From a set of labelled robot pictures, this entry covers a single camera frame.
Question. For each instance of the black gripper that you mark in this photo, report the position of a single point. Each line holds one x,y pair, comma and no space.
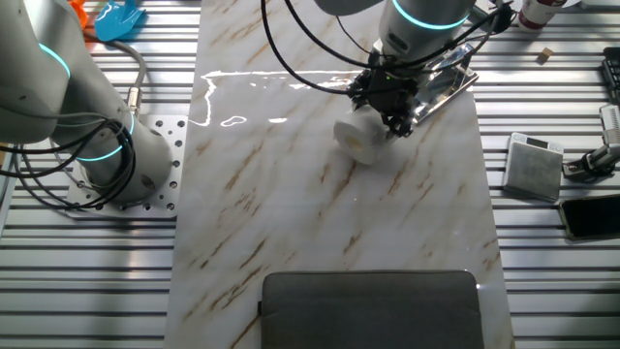
387,94

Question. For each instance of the white toilet paper roll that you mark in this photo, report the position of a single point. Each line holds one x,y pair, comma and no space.
361,136

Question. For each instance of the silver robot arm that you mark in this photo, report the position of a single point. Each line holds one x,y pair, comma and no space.
34,72

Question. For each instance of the chrome paper roll holder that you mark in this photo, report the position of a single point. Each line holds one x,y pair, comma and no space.
443,82

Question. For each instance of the marble pattern table mat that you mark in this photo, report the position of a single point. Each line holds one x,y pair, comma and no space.
290,208

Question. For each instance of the silver digital kitchen scale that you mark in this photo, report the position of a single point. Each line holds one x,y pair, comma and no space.
533,169

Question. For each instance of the small wooden block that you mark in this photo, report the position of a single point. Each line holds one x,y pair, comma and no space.
545,55

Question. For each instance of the white red bottle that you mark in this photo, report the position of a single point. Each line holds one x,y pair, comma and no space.
537,14

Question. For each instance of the grey fabric pad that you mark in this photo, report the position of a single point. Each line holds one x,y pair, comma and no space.
373,310

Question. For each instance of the black keyboard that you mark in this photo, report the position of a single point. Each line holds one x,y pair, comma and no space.
612,72

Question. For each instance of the black smartphone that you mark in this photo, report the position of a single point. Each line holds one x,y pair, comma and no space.
593,218

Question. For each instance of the blue toy shovel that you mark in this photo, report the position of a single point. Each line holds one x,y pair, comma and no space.
116,19

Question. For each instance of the orange toy shovel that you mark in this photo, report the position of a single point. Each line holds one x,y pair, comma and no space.
77,12

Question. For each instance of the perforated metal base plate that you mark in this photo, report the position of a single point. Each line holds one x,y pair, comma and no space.
169,160

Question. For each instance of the camera mounting bracket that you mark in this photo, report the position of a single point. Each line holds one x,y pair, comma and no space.
593,161

